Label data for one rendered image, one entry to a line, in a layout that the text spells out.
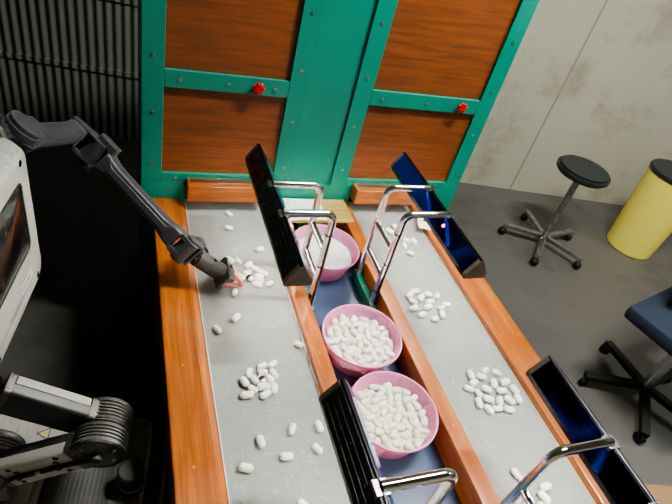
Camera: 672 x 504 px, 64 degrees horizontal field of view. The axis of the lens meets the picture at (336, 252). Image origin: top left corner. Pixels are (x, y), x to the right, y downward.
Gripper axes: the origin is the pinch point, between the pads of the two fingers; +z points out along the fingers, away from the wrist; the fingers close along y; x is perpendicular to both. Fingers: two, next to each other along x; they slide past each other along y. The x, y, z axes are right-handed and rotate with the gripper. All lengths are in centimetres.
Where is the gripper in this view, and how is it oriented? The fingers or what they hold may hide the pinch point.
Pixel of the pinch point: (240, 284)
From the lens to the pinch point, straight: 180.8
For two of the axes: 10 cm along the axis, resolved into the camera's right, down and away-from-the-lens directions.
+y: -2.7, -6.4, 7.1
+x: -7.6, 6.0, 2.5
